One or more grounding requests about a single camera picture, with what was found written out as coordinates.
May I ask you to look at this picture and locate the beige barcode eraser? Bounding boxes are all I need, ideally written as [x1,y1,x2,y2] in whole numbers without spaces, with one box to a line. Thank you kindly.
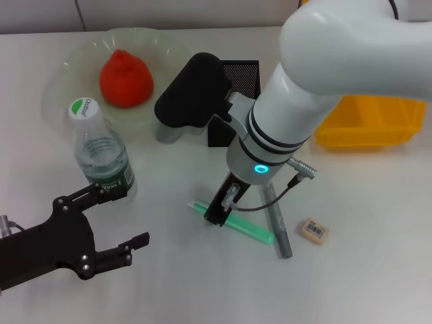
[299,217,330,246]

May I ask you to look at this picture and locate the red-orange toy orange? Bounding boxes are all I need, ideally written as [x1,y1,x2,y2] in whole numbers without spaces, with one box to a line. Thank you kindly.
[99,49,155,109]

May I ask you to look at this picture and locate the clear green-label water bottle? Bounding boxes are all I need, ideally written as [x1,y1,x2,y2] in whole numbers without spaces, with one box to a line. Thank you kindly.
[67,97,136,200]

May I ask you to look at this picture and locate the left gripper cable with connector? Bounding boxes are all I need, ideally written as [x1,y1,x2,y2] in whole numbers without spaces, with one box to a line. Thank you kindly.
[0,214,27,238]

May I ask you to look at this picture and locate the pale green glass plate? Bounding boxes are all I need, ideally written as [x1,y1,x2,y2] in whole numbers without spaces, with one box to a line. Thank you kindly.
[42,27,200,136]

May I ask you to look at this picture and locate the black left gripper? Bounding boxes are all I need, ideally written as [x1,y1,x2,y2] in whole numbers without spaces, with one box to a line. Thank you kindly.
[0,183,151,291]

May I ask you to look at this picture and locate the black mesh pen holder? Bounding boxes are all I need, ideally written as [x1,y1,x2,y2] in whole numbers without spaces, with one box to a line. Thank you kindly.
[207,59,261,149]

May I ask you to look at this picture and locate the black camera cable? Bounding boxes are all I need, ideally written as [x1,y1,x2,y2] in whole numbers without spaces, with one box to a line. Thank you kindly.
[387,0,402,21]

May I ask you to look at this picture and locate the yellow plastic bin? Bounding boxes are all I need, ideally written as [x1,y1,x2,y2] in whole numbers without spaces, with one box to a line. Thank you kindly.
[313,95,428,152]

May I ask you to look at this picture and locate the gripper cable with connector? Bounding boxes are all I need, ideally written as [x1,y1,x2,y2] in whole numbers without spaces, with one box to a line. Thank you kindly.
[0,214,27,238]
[222,156,318,213]

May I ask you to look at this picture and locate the grey pen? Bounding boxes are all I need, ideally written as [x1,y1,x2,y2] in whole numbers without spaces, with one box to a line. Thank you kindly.
[261,182,293,260]

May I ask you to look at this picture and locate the right gripper cable with connector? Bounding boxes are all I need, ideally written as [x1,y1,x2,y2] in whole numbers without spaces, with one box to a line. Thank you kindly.
[222,156,318,213]

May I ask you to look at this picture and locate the green pen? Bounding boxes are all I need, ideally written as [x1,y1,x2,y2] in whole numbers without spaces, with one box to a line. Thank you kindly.
[186,198,276,246]

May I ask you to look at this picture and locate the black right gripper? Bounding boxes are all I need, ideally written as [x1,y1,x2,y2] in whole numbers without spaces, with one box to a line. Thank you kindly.
[204,170,257,227]

